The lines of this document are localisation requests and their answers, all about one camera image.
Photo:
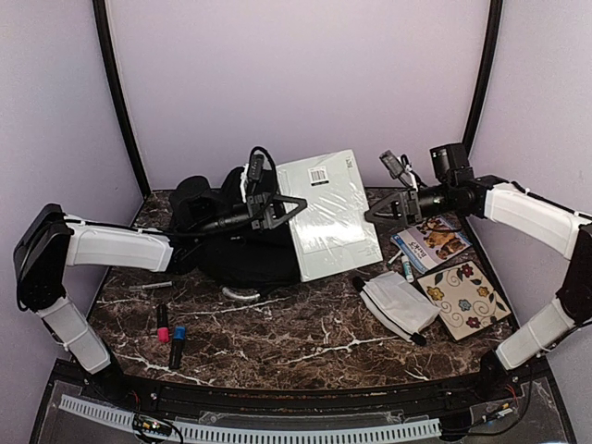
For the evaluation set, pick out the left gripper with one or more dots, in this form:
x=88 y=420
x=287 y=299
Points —
x=254 y=201

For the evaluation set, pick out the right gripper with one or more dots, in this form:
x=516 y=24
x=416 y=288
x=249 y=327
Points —
x=406 y=207

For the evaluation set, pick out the pale green notebook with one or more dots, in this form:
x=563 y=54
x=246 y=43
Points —
x=330 y=235

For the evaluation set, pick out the dog picture book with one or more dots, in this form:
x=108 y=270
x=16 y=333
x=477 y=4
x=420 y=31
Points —
x=431 y=243

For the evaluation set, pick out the black backpack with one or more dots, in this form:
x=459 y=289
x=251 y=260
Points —
x=242 y=258

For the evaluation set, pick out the white fabric pouch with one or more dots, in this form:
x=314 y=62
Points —
x=397 y=305

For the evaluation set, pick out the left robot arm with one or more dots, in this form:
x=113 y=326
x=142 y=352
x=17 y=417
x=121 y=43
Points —
x=56 y=241

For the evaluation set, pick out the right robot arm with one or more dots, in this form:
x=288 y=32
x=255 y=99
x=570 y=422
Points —
x=503 y=202

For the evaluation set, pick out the small white marker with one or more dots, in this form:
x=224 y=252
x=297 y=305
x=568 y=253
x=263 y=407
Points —
x=394 y=258

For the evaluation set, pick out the green cap glue stick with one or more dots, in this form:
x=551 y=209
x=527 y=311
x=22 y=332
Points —
x=407 y=268

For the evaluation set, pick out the green tip white pen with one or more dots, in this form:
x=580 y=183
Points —
x=152 y=286

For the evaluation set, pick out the floral ceramic tile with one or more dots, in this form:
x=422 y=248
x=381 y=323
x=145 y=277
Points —
x=467 y=301

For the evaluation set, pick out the pink cap black marker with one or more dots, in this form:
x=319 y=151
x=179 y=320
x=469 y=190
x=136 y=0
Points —
x=162 y=328

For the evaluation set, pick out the blue cap black marker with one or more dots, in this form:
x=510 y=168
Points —
x=177 y=347

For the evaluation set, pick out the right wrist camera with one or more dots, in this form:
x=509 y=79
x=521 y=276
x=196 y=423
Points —
x=400 y=169

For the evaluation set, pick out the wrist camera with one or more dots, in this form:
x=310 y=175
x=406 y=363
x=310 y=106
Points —
x=251 y=176
x=400 y=169

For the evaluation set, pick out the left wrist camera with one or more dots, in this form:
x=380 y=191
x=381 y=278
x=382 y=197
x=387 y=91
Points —
x=251 y=176

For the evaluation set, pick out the white slotted cable duct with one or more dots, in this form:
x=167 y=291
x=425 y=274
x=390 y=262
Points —
x=228 y=428

